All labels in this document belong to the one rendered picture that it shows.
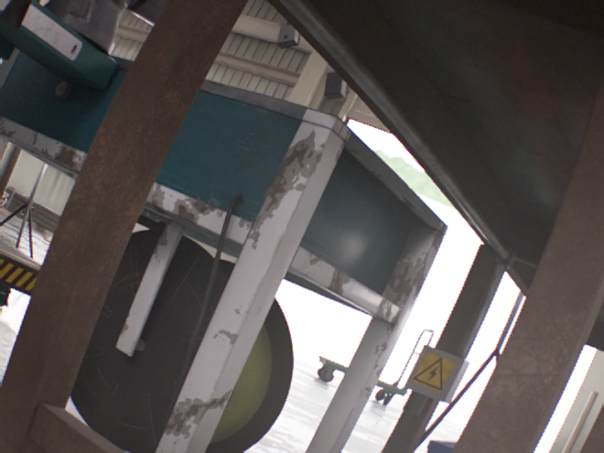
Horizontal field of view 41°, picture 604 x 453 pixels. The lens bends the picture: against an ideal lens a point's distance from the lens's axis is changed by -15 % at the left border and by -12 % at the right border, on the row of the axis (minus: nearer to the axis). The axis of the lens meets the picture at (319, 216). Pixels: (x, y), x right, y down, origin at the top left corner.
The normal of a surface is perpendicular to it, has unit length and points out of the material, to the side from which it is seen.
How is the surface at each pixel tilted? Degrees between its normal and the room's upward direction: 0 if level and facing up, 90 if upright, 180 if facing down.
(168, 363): 90
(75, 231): 90
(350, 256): 90
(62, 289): 90
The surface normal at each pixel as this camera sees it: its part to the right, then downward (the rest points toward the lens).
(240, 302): -0.41, -0.29
